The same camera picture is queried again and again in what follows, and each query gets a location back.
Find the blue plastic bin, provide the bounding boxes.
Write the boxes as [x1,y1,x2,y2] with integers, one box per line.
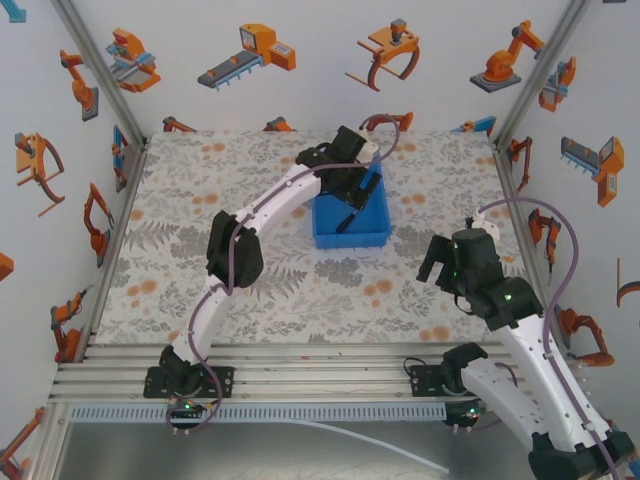
[311,160,392,250]

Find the floral patterned table mat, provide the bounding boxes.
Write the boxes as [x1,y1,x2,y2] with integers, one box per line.
[93,130,532,346]

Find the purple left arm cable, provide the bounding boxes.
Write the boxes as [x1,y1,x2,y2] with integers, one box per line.
[167,113,401,437]

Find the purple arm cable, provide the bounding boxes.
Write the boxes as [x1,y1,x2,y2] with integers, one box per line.
[167,113,401,437]
[452,196,621,480]

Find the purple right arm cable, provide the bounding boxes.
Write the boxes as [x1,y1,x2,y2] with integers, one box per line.
[452,196,621,480]

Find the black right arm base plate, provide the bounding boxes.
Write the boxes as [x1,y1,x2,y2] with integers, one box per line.
[408,363,484,399]

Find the aluminium extrusion rail bed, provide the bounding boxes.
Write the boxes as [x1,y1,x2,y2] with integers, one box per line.
[48,342,594,407]

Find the white slotted cable duct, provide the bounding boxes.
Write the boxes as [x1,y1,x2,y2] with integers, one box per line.
[68,402,447,422]

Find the aluminium frame post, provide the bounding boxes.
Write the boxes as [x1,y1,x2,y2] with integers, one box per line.
[49,0,150,147]
[491,0,596,151]

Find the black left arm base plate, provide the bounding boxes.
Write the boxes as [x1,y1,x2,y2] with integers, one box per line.
[143,365,236,399]

